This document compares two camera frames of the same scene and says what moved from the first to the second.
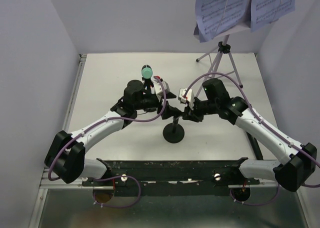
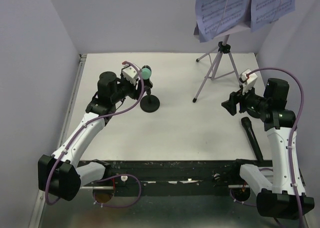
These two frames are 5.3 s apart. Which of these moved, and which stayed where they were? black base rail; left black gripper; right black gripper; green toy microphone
Moved: right black gripper; left black gripper
Stayed: black base rail; green toy microphone
